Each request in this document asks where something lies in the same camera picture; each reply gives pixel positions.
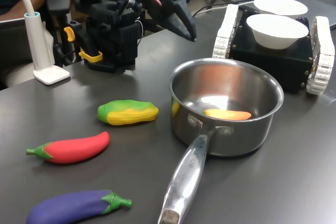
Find orange toy carrot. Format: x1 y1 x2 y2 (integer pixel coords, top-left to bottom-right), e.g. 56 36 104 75
202 108 252 121

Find white bowl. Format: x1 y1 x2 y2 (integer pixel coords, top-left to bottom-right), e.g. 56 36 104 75
253 0 308 17
246 14 310 50

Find black tracked vehicle, white tracks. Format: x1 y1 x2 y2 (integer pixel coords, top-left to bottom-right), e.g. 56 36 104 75
212 3 336 95

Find yellow green toy corn cob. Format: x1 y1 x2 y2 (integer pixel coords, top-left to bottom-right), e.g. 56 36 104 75
97 99 160 126

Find black yellow table clamp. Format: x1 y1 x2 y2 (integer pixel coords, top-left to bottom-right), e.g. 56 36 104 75
64 20 103 65

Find red toy chilli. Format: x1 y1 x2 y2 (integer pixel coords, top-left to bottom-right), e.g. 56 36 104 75
25 131 110 165

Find purple toy aubergine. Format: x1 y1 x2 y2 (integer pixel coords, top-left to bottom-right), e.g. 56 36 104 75
26 189 133 224

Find thin white cable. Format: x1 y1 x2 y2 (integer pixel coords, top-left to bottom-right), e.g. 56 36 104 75
191 0 254 20

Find steel pan with long handle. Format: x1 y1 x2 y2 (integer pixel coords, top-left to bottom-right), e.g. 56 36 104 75
157 58 285 224

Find white post with blue ring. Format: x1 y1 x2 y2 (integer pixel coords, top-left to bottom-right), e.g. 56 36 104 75
13 0 71 86

